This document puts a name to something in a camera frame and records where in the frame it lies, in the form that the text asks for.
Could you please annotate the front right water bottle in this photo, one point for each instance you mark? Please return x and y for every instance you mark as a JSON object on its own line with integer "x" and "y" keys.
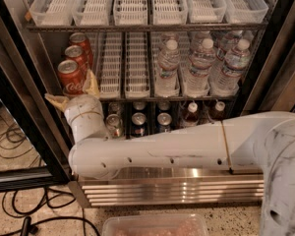
{"x": 227, "y": 75}

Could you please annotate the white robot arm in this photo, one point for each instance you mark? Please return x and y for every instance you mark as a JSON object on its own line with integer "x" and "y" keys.
{"x": 264, "y": 140}

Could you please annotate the brown tea bottle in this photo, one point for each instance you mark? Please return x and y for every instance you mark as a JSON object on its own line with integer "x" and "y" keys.
{"x": 189, "y": 116}
{"x": 215, "y": 111}

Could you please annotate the silver can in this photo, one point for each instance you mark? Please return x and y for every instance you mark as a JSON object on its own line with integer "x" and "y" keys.
{"x": 115, "y": 126}
{"x": 115, "y": 108}

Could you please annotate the front left water bottle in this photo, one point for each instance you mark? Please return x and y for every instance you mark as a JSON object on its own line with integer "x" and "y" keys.
{"x": 168, "y": 61}

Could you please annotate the water bottle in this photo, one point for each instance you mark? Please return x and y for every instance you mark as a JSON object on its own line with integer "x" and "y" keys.
{"x": 198, "y": 38}
{"x": 229, "y": 40}
{"x": 227, "y": 75}
{"x": 167, "y": 35}
{"x": 168, "y": 61}
{"x": 200, "y": 59}

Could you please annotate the middle shelf empty tray right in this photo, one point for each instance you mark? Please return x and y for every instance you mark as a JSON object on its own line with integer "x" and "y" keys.
{"x": 136, "y": 66}

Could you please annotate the rear left water bottle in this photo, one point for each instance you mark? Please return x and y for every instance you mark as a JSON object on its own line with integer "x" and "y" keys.
{"x": 167, "y": 35}

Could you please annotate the rear right water bottle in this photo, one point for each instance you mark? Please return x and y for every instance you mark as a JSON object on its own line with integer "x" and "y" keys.
{"x": 229, "y": 40}

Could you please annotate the front right pepsi can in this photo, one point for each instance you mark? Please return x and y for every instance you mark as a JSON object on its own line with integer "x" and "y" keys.
{"x": 163, "y": 122}

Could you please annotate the rear middle water bottle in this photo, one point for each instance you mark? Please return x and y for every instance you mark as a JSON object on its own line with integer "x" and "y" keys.
{"x": 198, "y": 38}

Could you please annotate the front middle water bottle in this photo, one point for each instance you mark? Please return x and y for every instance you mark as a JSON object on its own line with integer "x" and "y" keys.
{"x": 200, "y": 59}

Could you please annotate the shelf empty tray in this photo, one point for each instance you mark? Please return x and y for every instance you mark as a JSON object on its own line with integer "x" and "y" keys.
{"x": 108, "y": 66}
{"x": 136, "y": 66}

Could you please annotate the left brown tea bottle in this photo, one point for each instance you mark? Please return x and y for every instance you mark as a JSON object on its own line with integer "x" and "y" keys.
{"x": 189, "y": 116}

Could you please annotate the rear right pepsi can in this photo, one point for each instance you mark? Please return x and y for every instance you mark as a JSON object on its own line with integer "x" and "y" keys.
{"x": 163, "y": 106}

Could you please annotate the right fridge door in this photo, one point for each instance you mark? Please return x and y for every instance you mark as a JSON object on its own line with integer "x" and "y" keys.
{"x": 269, "y": 84}

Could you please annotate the rear left pepsi can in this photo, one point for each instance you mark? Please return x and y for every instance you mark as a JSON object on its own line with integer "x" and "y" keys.
{"x": 139, "y": 106}

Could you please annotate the right brown tea bottle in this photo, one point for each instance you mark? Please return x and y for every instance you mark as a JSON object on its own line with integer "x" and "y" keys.
{"x": 215, "y": 111}

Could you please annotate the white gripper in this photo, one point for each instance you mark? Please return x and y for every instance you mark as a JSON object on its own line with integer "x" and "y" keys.
{"x": 81, "y": 106}

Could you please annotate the front left pepsi can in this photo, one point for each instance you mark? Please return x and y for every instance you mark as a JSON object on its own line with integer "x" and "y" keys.
{"x": 139, "y": 125}

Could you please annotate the red coke can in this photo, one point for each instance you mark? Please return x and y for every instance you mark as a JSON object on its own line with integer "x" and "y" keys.
{"x": 76, "y": 53}
{"x": 79, "y": 38}
{"x": 71, "y": 76}

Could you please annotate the clear plastic container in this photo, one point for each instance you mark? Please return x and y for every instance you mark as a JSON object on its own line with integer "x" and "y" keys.
{"x": 181, "y": 224}

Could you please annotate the middle shelf empty tray left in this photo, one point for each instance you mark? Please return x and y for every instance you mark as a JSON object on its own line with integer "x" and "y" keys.
{"x": 108, "y": 66}

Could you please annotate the open fridge door left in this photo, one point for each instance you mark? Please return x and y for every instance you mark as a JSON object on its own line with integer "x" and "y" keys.
{"x": 25, "y": 76}

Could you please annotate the pepsi can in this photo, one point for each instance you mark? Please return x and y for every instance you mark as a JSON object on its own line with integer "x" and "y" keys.
{"x": 163, "y": 122}
{"x": 139, "y": 106}
{"x": 139, "y": 125}
{"x": 163, "y": 106}

